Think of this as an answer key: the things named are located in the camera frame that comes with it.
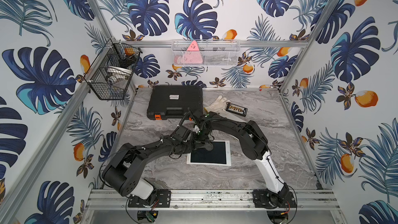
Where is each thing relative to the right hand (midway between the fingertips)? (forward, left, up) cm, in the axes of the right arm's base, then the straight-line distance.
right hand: (193, 147), depth 91 cm
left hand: (-1, +2, 0) cm, 2 cm away
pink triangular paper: (+41, +1, +35) cm, 54 cm away
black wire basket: (+42, +48, +36) cm, 73 cm away
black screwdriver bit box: (+28, -28, +2) cm, 40 cm away
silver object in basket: (+24, +40, +34) cm, 57 cm away
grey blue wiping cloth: (0, -8, +4) cm, 9 cm away
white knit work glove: (+32, -17, +1) cm, 36 cm away
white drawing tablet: (-3, -16, -2) cm, 16 cm away
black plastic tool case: (+30, +17, +6) cm, 35 cm away
